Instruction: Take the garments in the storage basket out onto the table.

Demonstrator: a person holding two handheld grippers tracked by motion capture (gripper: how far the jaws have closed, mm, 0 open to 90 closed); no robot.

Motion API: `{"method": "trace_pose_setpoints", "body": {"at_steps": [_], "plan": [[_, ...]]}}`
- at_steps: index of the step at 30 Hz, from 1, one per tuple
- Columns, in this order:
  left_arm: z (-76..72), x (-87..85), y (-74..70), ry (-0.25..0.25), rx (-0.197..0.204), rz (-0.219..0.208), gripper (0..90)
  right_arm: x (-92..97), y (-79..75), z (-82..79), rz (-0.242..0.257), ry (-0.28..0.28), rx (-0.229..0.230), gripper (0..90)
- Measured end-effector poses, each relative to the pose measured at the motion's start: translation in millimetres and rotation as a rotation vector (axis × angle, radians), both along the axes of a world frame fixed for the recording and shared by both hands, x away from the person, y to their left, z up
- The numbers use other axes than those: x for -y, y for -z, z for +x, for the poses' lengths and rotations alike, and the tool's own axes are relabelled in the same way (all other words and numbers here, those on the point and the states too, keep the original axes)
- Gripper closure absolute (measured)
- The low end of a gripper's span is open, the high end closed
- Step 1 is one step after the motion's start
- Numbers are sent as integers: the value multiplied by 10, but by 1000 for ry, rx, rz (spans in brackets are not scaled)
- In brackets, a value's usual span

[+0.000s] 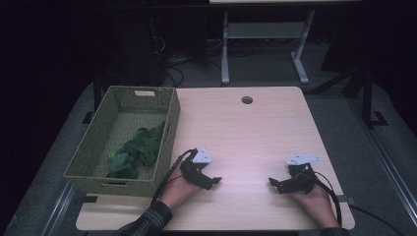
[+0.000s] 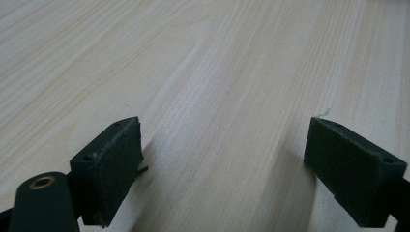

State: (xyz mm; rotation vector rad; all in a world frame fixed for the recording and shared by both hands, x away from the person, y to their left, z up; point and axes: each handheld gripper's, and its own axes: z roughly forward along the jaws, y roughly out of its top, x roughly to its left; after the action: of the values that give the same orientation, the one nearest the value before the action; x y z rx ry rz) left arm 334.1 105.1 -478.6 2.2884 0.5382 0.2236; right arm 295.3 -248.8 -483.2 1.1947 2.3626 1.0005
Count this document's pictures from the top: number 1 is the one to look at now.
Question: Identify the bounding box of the black metal stand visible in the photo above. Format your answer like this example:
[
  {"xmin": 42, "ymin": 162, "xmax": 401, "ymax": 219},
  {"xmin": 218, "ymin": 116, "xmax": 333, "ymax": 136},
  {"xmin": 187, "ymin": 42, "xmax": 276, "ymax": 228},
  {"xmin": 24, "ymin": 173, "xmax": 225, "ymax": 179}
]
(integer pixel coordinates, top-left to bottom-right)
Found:
[{"xmin": 311, "ymin": 63, "xmax": 389, "ymax": 130}]

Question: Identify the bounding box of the person's right hand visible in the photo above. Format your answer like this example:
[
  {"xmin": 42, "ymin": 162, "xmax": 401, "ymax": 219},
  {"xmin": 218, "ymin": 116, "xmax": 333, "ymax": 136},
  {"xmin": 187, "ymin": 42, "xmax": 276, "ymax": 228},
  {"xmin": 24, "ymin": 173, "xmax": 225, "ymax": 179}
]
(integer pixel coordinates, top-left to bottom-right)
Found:
[{"xmin": 289, "ymin": 185, "xmax": 340, "ymax": 229}]

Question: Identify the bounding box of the tangle of floor cables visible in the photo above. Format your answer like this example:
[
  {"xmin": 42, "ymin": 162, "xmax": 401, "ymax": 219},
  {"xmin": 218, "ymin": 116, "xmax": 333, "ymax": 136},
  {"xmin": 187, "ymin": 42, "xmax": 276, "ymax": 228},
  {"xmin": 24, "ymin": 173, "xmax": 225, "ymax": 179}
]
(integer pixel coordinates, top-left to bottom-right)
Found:
[{"xmin": 160, "ymin": 35, "xmax": 224, "ymax": 89}]

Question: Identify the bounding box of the white metal table frame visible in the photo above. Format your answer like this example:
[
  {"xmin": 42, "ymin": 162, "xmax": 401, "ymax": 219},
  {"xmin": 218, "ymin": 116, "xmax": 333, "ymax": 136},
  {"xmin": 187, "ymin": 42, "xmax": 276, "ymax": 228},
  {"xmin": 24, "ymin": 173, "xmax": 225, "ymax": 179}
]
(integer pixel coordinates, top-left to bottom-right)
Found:
[{"xmin": 209, "ymin": 0, "xmax": 362, "ymax": 87}]

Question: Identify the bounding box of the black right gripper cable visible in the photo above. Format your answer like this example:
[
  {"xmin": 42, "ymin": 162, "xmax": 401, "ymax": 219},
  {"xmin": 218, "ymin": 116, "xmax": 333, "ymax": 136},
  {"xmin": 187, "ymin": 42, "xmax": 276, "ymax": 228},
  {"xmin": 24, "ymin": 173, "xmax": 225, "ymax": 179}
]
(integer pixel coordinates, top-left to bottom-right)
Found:
[{"xmin": 310, "ymin": 170, "xmax": 343, "ymax": 228}]

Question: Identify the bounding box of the metal floor rail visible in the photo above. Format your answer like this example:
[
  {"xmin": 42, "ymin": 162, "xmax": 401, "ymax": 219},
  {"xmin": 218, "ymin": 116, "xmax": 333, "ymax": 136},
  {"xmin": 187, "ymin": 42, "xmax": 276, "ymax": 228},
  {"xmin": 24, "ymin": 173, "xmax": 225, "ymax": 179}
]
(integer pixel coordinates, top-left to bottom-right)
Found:
[
  {"xmin": 347, "ymin": 96, "xmax": 417, "ymax": 228},
  {"xmin": 40, "ymin": 181, "xmax": 81, "ymax": 236}
]

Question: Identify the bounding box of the thin black floor cable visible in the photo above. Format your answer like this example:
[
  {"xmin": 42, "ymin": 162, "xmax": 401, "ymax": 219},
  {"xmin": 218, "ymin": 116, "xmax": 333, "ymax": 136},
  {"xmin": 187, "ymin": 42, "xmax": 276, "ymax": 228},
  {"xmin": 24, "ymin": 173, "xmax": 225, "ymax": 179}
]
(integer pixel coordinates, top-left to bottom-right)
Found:
[{"xmin": 347, "ymin": 204, "xmax": 407, "ymax": 236}]

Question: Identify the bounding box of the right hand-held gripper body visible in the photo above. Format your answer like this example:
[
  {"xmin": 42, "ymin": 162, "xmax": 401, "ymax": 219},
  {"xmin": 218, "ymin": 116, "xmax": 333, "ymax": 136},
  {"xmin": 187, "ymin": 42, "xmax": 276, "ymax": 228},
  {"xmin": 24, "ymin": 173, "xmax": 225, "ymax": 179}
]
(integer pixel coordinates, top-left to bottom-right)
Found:
[{"xmin": 285, "ymin": 151, "xmax": 321, "ymax": 195}]

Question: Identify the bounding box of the black computer tower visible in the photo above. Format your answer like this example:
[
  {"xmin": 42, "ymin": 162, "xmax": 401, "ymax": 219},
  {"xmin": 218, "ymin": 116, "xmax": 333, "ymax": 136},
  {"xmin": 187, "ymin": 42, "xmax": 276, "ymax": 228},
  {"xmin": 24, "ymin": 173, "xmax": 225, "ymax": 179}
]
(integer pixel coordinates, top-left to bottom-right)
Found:
[{"xmin": 97, "ymin": 13, "xmax": 166, "ymax": 87}]

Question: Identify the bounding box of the green woven basket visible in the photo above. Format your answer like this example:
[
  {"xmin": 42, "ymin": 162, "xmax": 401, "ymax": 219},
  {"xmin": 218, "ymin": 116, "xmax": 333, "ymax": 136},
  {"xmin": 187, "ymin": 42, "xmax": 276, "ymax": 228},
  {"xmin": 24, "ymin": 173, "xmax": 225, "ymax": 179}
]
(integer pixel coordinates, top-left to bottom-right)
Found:
[{"xmin": 63, "ymin": 86, "xmax": 182, "ymax": 198}]

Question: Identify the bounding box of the green fuzzy cloth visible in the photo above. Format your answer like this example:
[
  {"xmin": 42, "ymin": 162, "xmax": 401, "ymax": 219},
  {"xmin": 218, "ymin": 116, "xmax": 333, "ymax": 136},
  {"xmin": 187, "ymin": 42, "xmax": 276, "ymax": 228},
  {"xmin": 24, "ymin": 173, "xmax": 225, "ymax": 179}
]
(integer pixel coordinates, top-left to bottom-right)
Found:
[{"xmin": 106, "ymin": 121, "xmax": 167, "ymax": 180}]

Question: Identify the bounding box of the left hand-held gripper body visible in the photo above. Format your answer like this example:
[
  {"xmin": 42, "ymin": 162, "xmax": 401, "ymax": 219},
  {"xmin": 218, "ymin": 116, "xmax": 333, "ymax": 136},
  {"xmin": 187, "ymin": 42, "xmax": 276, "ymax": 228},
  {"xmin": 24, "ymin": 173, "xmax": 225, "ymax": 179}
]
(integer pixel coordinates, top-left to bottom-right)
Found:
[{"xmin": 180, "ymin": 146, "xmax": 212, "ymax": 182}]

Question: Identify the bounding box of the person's left hand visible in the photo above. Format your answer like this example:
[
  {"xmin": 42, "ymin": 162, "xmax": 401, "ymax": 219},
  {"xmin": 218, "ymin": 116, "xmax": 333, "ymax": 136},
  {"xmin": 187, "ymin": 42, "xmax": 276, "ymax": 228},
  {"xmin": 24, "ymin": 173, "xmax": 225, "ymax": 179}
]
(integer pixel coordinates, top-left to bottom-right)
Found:
[{"xmin": 159, "ymin": 166, "xmax": 203, "ymax": 209}]

